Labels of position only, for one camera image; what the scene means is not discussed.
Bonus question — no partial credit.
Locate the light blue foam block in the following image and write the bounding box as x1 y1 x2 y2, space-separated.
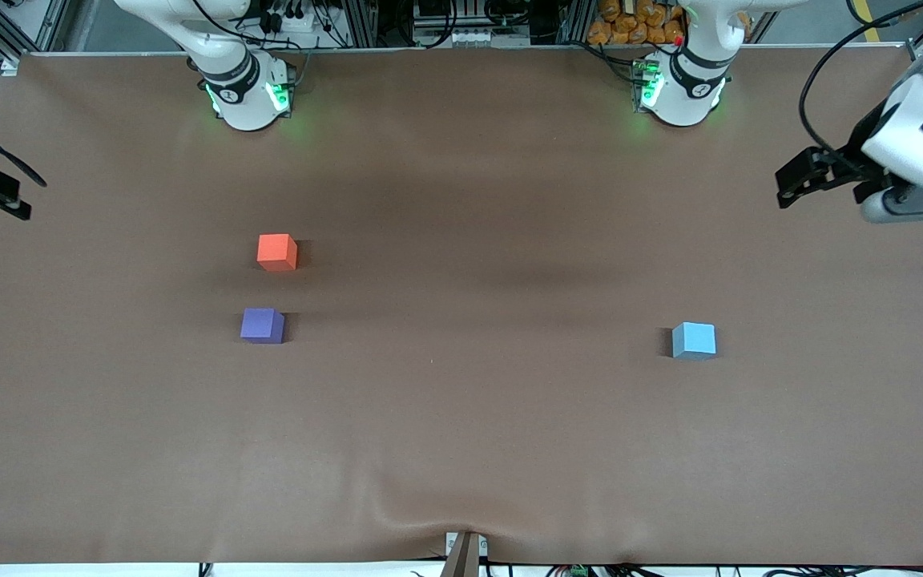
671 321 717 360

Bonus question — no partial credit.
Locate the orange foam block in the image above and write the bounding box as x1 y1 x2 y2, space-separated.
256 233 299 272

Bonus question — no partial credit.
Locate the purple foam block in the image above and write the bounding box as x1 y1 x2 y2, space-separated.
240 308 286 345

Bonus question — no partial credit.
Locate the white terminal block row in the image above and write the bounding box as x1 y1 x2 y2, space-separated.
421 28 496 47

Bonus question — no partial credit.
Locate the orange snack bags pile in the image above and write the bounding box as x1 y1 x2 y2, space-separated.
587 0 688 46

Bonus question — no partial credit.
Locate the white power strip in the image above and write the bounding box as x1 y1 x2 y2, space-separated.
257 0 328 34

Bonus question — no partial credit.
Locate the brown table cover sheet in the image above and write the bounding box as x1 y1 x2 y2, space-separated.
0 44 923 566

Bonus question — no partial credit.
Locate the brown table edge clamp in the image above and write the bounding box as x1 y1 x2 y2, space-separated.
439 531 489 577

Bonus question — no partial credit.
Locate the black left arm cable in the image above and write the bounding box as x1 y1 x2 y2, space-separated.
798 0 923 165

